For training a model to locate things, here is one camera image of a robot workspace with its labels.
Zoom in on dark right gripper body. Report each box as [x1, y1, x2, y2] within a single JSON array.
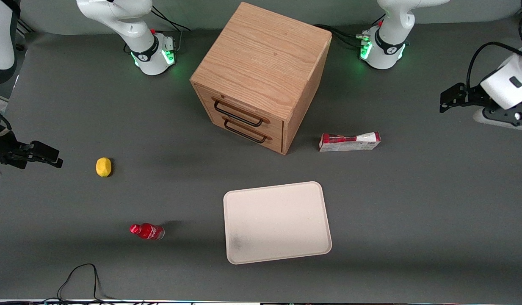
[[0, 127, 21, 166]]

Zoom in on red cookie box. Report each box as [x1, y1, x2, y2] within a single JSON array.
[[319, 131, 381, 152]]

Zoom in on beige rectangular tray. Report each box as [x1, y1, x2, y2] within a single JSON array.
[[223, 181, 333, 265]]

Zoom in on yellow lemon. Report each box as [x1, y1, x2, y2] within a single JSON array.
[[96, 157, 112, 177]]

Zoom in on red soda bottle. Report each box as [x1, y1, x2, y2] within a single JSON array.
[[130, 223, 165, 241]]

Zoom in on wooden two-drawer cabinet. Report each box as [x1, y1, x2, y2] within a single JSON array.
[[190, 1, 333, 155]]

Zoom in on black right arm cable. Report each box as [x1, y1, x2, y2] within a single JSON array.
[[0, 108, 12, 137]]

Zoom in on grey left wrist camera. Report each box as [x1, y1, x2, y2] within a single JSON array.
[[473, 106, 522, 133]]

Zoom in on thin black looped cable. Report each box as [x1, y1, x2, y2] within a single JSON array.
[[57, 263, 114, 302]]

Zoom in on black left base cables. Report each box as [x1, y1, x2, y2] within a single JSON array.
[[315, 13, 386, 48]]

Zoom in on black base cables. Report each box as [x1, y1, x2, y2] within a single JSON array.
[[150, 5, 192, 53], [315, 13, 386, 48]]

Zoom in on black right base cables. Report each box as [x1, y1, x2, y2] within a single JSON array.
[[150, 5, 192, 53]]

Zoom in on black metal drawer handle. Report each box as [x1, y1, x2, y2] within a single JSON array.
[[222, 116, 273, 144], [212, 97, 271, 128]]

